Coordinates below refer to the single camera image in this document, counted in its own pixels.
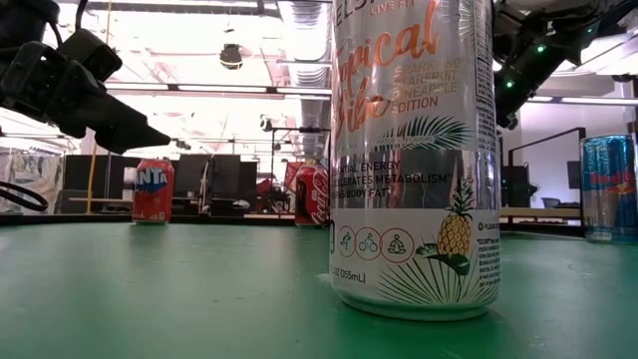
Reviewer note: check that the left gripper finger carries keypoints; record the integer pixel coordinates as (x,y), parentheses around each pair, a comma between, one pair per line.
(129,132)

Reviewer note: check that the Celsius Tropical Vibe can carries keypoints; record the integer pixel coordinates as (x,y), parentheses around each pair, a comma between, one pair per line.
(414,149)

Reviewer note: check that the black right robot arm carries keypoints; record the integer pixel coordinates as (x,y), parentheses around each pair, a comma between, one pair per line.
(588,30)

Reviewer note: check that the black cabinet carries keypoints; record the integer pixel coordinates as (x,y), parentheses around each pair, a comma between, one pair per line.
(117,174)

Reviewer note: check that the orange Fanta can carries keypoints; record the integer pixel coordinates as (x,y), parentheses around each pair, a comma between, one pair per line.
(152,194)

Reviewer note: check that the white printed banner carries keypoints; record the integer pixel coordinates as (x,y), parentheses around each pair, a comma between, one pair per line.
(30,174)

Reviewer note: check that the black monitor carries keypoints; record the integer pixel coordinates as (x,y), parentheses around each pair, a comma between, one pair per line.
(518,187)

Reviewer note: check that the blue silver Red Bull can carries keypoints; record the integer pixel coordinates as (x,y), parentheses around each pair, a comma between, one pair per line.
(608,189)

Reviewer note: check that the green table mat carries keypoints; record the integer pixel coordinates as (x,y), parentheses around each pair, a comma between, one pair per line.
(124,299)

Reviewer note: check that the red Coca-Cola can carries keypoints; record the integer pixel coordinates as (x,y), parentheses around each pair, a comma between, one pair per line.
(311,199)

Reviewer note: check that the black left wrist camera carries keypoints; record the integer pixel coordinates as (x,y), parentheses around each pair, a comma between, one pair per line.
(92,55)

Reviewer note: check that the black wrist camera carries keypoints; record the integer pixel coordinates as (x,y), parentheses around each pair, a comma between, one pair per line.
(92,55)
(508,27)

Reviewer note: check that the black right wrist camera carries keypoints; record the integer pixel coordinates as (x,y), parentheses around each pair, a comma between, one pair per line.
(508,27)

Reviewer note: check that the black table frame rails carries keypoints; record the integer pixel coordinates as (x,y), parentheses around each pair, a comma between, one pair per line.
(99,218)

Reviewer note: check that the black dome camera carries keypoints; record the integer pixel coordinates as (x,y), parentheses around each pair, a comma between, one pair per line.
(265,123)
(230,56)

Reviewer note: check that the silver ventilation duct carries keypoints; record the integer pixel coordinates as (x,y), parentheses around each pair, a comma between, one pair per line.
(306,50)

